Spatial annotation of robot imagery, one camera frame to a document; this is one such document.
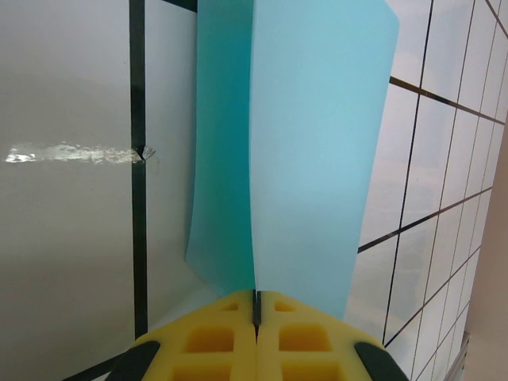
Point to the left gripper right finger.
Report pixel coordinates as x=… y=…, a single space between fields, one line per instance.
x=317 y=345

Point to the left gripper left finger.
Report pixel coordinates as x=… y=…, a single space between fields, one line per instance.
x=198 y=345

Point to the teal paper sheet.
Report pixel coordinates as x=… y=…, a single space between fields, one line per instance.
x=309 y=158

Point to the aluminium side rail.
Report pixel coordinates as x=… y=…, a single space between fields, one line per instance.
x=484 y=361

